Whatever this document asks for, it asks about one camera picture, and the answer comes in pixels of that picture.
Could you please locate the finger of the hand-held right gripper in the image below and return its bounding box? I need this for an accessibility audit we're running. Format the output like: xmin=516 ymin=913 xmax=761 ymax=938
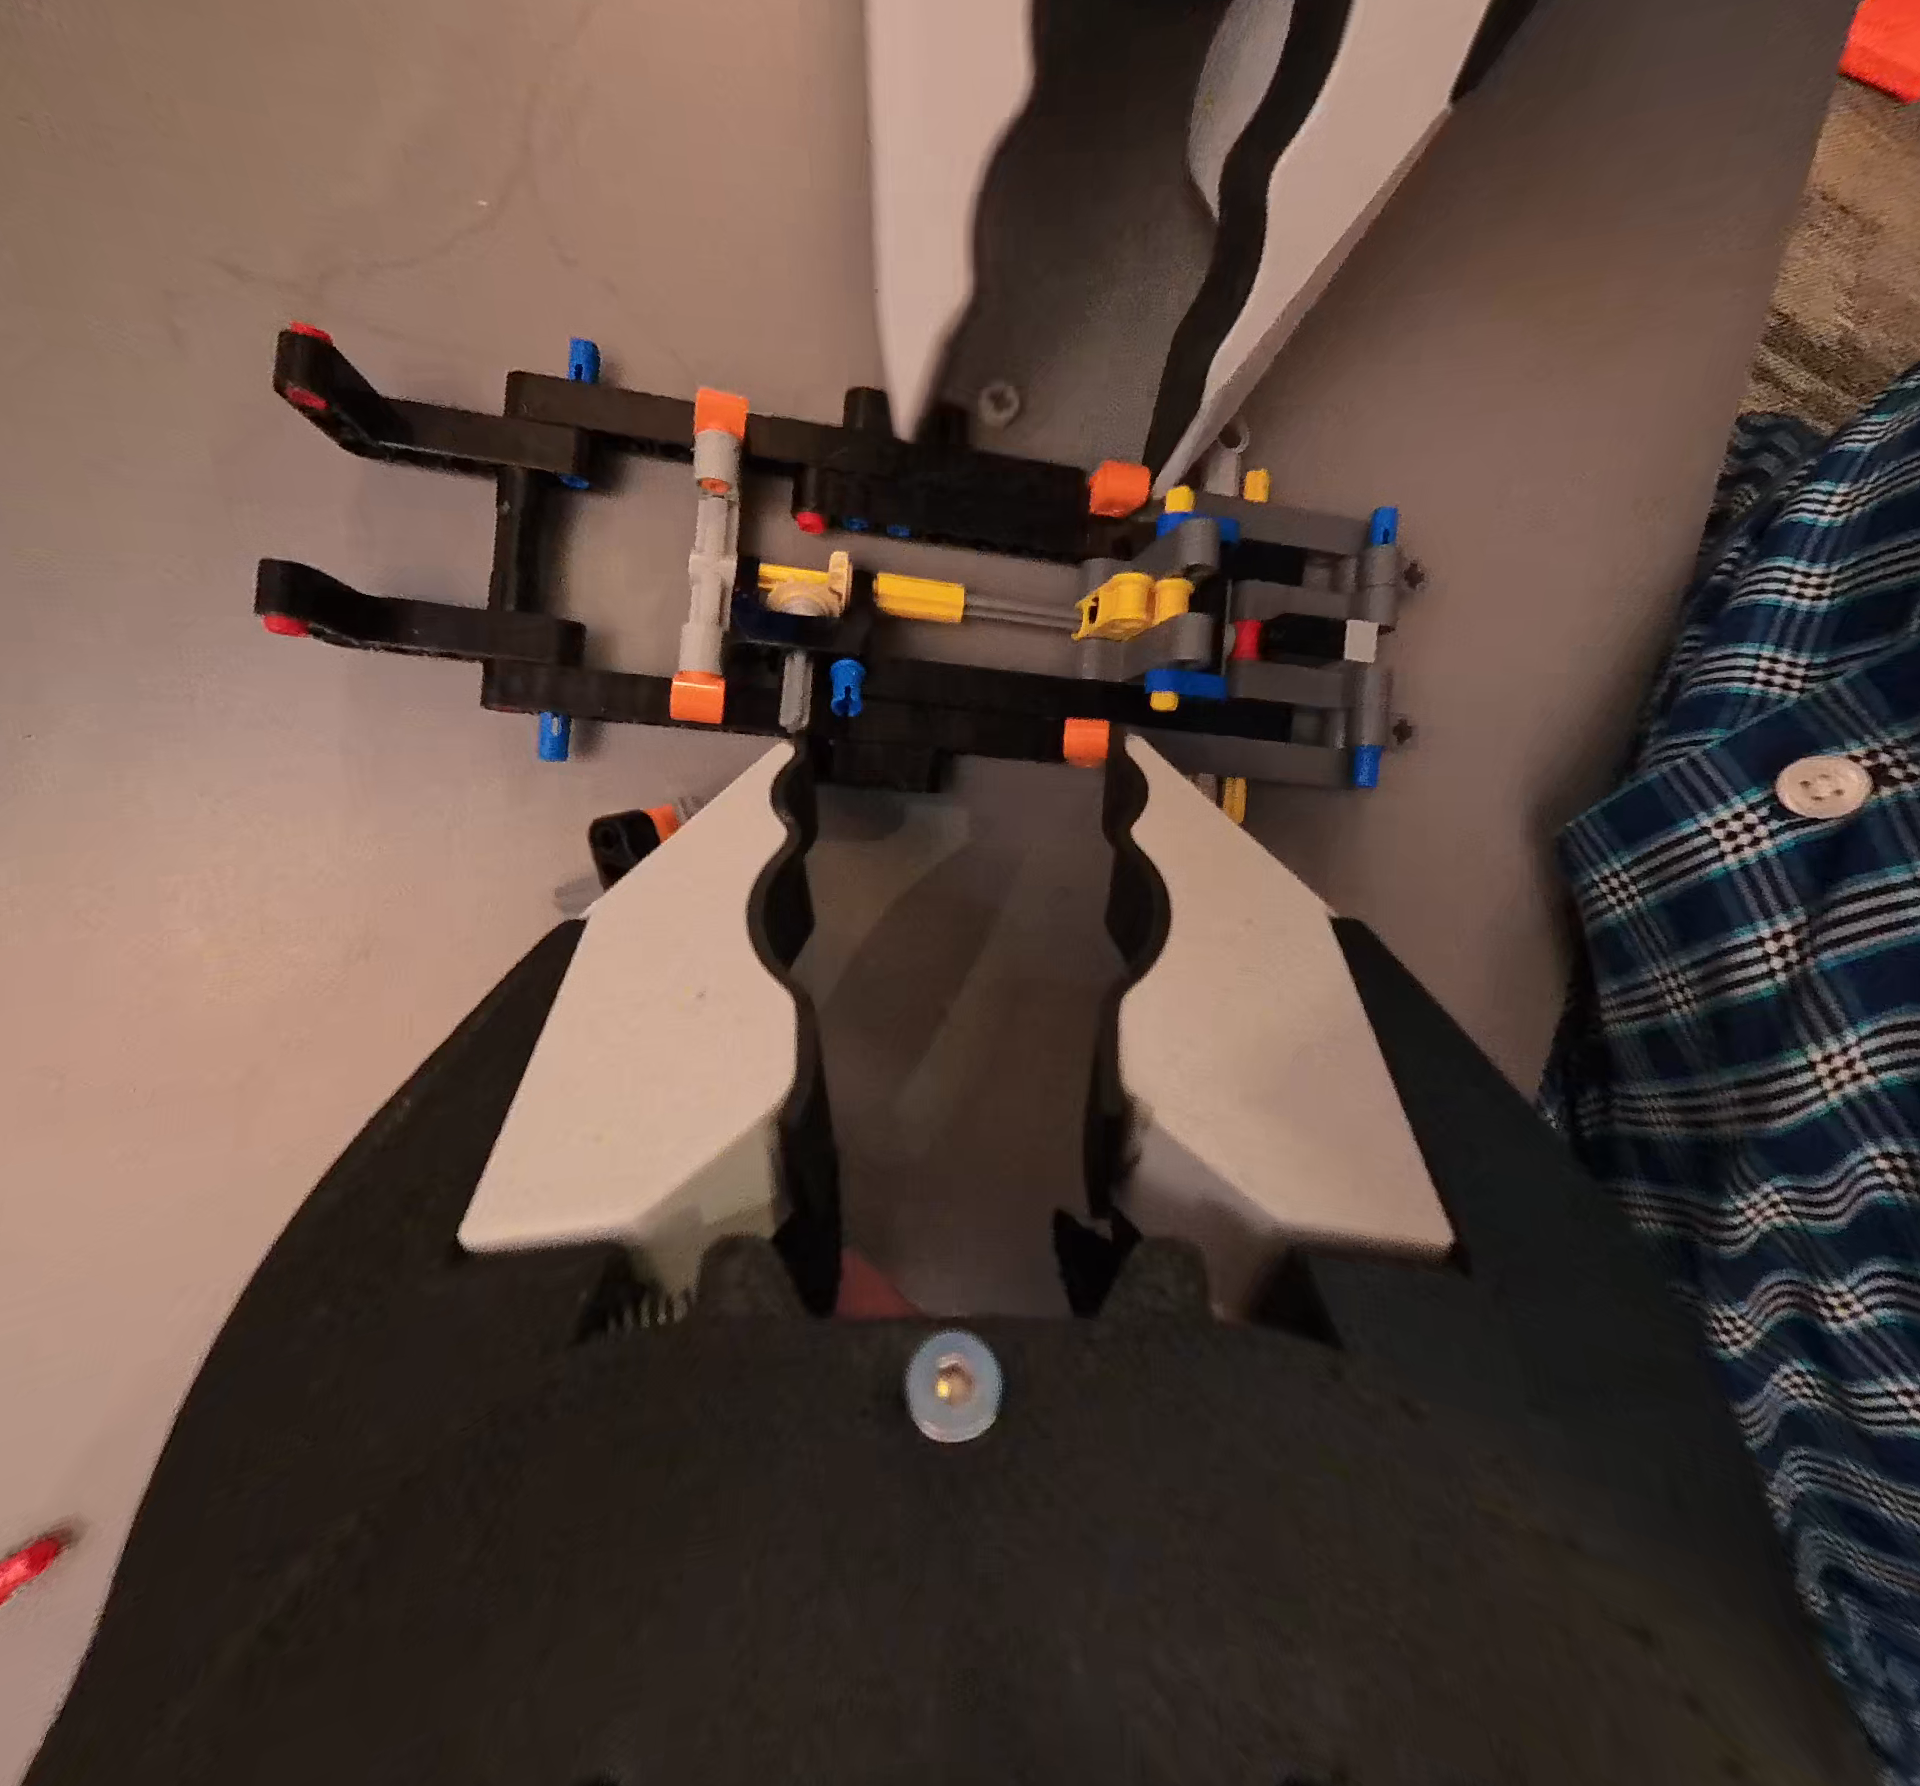
xmin=858 ymin=0 xmax=1082 ymax=450
xmin=1142 ymin=0 xmax=1568 ymax=495

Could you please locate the orange plastic object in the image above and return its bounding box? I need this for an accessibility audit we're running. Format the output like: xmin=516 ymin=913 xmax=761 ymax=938
xmin=1842 ymin=0 xmax=1920 ymax=105

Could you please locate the black lego chassis assembly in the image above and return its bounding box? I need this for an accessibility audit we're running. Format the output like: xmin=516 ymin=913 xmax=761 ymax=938
xmin=251 ymin=323 xmax=1427 ymax=828

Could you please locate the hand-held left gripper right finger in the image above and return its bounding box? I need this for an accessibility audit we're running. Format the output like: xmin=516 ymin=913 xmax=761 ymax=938
xmin=1054 ymin=737 xmax=1460 ymax=1320

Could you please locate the black lego gear rack assembly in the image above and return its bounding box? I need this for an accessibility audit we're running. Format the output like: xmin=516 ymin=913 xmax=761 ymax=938
xmin=557 ymin=796 xmax=708 ymax=916

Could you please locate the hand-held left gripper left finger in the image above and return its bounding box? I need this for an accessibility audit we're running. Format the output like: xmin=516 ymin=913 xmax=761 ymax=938
xmin=456 ymin=741 xmax=842 ymax=1320

